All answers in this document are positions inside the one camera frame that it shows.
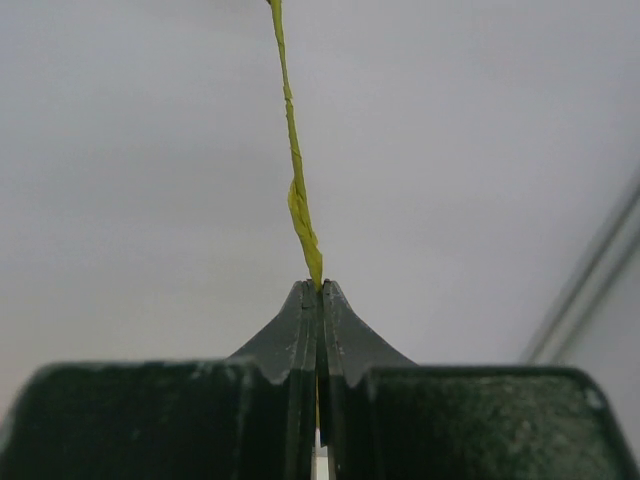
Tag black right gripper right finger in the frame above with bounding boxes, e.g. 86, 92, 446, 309
318, 281, 639, 479

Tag cream rose stem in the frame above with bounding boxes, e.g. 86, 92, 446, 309
268, 0, 323, 292

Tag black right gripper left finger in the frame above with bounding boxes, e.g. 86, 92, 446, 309
1, 281, 318, 479

